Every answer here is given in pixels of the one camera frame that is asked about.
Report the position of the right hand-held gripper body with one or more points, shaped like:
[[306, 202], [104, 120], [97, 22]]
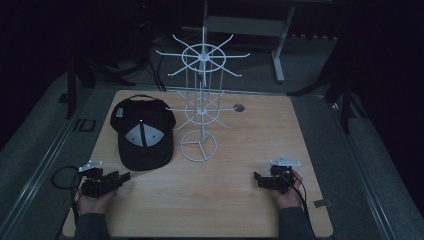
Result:
[[279, 176]]

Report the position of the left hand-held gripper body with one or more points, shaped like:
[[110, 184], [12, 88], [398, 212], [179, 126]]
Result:
[[95, 181]]

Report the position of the black baseball cap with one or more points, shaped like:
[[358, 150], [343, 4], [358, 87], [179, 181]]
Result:
[[143, 154]]

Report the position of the person's right hand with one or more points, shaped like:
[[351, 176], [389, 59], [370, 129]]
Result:
[[289, 195]]

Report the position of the person's left hand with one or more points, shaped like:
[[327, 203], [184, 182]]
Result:
[[92, 203]]

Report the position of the grey tape strip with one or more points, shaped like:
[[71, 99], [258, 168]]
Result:
[[322, 203]]

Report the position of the black floor socket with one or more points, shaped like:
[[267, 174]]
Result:
[[84, 125]]

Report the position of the black tripod stand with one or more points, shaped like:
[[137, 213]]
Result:
[[100, 60], [336, 86]]

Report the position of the grey desk frame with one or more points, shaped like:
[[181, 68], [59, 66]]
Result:
[[253, 31]]

